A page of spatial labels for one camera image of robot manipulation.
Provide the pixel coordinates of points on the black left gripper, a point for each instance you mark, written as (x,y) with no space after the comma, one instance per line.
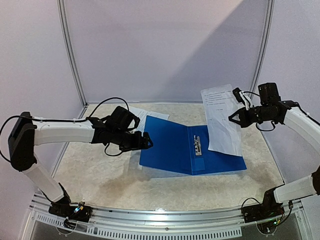
(137,144)

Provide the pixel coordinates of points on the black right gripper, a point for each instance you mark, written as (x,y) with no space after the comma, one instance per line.
(247,116)

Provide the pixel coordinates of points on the white printed paper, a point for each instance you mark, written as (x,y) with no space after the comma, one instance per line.
(224,136)
(142,115)

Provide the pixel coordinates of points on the blue plastic folder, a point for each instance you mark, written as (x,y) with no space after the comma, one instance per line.
(173,150)

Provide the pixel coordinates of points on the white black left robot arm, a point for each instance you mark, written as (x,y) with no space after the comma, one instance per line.
(119,129)

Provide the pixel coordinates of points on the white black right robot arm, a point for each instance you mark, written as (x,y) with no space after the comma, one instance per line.
(292,136)

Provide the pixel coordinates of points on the metal folder clip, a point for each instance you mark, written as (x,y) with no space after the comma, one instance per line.
(197,145)

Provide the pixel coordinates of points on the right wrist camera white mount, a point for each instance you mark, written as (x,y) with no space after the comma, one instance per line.
(242,97)

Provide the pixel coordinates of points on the right aluminium frame post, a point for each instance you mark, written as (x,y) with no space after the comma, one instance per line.
(263,47)

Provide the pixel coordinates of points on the aluminium frame post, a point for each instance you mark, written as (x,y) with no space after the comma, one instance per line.
(62,11)
(263,47)

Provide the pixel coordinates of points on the aluminium front rail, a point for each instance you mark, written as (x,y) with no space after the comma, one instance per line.
(124,224)

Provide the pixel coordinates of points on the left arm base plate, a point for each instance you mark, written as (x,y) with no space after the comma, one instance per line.
(77,212)

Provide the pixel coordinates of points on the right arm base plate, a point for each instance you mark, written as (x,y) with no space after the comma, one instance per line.
(261,211)

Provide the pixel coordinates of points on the left aluminium frame post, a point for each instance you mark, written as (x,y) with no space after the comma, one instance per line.
(62,11)

